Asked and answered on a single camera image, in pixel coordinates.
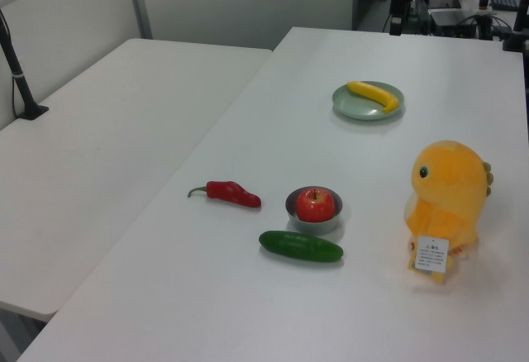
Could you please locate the green cucumber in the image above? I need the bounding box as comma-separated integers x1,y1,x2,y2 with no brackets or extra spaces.
258,230,345,264

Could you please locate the small metal bowl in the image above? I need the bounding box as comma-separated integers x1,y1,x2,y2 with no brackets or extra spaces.
284,186,344,236

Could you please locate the red chili pepper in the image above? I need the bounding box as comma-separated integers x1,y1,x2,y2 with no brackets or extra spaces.
187,180,263,209

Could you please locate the red apple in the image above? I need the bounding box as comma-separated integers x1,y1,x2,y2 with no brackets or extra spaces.
294,187,336,223

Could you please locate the pale green plate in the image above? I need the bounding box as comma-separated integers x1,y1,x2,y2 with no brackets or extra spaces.
331,80,406,121

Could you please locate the yellow banana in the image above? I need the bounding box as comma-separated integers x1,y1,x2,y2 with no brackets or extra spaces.
346,80,401,115

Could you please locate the orange plush dinosaur toy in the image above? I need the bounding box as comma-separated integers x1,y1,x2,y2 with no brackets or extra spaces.
403,140,495,287

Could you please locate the white paper tag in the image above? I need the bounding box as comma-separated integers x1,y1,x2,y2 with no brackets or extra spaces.
414,234,450,274

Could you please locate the black computer box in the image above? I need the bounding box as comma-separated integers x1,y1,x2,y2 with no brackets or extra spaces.
429,8,476,39

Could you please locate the black table clamp stand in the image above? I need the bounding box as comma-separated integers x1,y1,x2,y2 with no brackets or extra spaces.
501,0,529,53

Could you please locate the grey partition post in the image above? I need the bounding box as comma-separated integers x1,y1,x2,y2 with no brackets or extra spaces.
126,0,153,40

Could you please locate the black camera on stand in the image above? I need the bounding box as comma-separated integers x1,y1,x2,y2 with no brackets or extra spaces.
388,0,414,36

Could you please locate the black camera stand pole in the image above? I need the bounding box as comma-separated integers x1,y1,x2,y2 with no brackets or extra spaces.
0,8,50,121

